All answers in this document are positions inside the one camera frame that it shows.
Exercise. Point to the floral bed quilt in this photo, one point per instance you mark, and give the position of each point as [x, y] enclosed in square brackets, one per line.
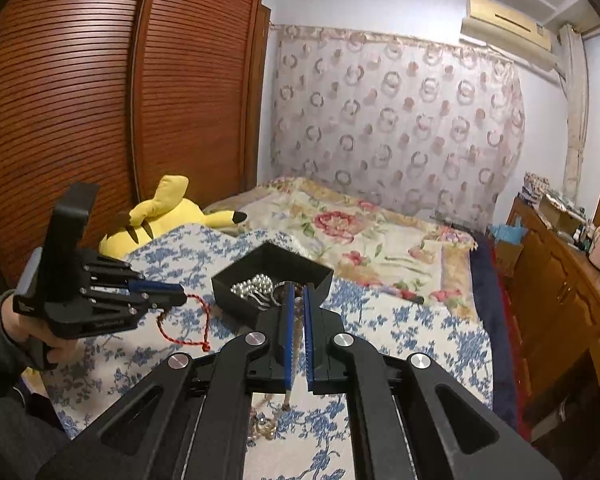
[364, 243]

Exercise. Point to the wall air conditioner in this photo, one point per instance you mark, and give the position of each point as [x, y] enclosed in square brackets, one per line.
[510, 30]

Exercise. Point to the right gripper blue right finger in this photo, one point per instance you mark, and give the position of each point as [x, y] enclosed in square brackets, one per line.
[308, 334]

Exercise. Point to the left hand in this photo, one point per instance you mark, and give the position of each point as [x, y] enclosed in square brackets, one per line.
[34, 337]

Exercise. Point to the wooden sideboard cabinet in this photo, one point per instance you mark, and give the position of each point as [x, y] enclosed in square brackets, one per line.
[555, 297]

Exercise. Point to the yellow plush toy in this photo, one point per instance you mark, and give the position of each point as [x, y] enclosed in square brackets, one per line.
[167, 210]

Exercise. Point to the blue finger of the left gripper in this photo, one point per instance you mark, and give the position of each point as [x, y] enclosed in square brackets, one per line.
[155, 288]
[163, 300]

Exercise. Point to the patterned sheer curtain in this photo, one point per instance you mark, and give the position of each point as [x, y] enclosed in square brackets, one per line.
[425, 129]

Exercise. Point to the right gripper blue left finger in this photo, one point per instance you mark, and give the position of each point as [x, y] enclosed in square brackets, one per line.
[289, 317]

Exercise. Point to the wooden louvered wardrobe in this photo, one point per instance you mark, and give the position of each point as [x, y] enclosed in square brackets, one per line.
[121, 93]

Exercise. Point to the cardboard box on cabinet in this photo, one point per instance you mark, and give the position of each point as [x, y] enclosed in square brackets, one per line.
[558, 216]

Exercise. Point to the black jewelry box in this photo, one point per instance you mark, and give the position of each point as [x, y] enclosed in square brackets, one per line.
[255, 282]

